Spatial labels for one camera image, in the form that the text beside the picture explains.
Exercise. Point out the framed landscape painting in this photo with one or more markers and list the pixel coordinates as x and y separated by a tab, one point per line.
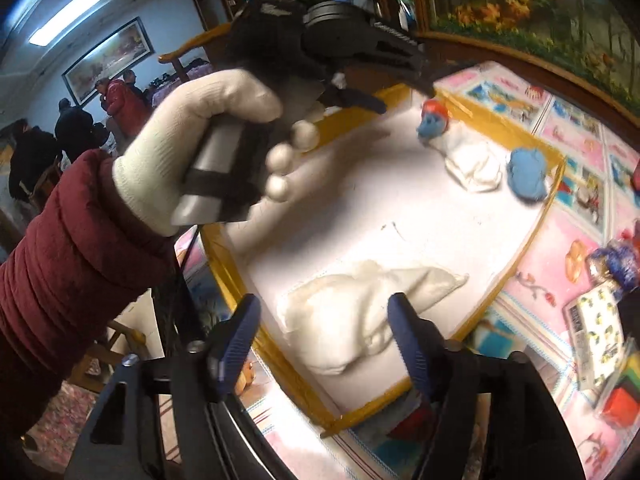
525	0

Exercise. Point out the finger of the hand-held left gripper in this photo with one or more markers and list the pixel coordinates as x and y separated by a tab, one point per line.
357	100
400	60

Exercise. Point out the lemon print tissue pack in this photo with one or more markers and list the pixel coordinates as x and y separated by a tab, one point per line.
597	330

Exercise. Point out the person's left hand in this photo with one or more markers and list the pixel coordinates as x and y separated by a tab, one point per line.
200	102

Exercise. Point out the pink printed tablecloth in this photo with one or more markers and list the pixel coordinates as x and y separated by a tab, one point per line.
545	240

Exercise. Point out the blue rolled sock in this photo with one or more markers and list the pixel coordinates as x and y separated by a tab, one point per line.
527	175

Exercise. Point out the yellow taped cardboard box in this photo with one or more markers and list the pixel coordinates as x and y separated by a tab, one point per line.
380	200

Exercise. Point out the large white soft cloth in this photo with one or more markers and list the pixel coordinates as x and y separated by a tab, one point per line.
350	305

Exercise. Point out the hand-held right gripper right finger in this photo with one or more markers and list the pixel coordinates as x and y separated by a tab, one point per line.
407	340

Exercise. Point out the ceiling light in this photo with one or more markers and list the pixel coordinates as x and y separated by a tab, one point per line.
65	15

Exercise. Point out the small wooden chair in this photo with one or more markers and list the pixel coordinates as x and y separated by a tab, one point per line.
115	345

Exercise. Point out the small white folded cloth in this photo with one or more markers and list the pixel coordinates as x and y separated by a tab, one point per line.
472	167

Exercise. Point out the framed wall painting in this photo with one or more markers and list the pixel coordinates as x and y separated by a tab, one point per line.
110	60

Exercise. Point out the blue doll with red hat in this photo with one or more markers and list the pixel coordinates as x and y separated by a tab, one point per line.
432	122

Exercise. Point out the person's left forearm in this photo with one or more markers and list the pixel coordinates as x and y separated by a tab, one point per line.
65	270

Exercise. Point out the white and green spray bottle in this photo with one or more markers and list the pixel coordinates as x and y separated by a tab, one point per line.
405	10

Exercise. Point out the blue and white plastic bag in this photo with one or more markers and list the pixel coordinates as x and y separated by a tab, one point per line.
617	262

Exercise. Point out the red and green packet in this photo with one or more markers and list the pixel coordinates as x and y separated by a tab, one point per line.
622	402

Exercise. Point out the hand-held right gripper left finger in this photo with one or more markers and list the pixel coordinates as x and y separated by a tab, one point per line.
245	330

